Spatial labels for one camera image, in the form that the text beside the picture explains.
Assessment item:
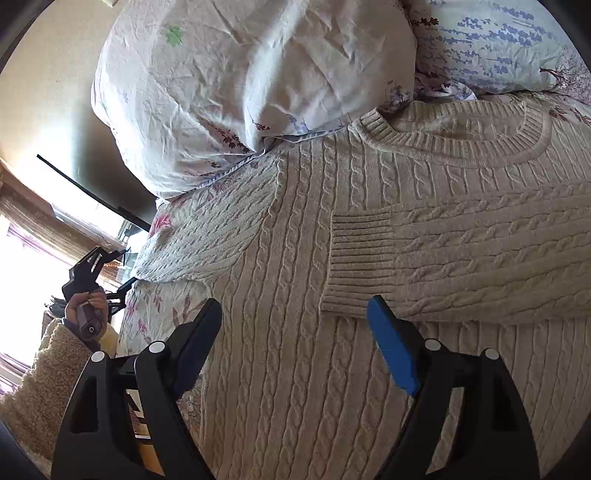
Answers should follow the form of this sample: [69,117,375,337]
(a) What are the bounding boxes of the cream cable knit sweater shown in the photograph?
[131,99,591,480]

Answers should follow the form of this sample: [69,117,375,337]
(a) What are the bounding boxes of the person's left forearm fleece sleeve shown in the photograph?
[0,318,107,462]

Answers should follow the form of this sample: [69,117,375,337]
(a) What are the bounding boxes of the brown curtain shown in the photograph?
[0,161,130,287]

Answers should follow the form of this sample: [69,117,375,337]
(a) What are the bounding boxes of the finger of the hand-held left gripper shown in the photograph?
[68,246,131,283]
[105,276,139,317]

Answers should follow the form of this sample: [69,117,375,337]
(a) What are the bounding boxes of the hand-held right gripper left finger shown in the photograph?
[51,298,223,480]

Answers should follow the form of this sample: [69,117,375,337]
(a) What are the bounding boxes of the floral bed sheet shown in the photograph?
[115,78,591,430]

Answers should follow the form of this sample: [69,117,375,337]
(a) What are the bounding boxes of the lavender print pillow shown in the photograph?
[402,0,588,101]

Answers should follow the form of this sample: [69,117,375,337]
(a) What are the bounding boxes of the thin black bar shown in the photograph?
[37,154,156,232]

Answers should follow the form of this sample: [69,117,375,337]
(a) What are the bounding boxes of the white floral pillow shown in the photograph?
[91,0,419,200]

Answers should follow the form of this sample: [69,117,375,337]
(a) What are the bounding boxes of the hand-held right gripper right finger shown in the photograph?
[368,295,541,480]

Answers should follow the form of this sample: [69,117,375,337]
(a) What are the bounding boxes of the person's left hand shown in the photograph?
[64,287,110,340]

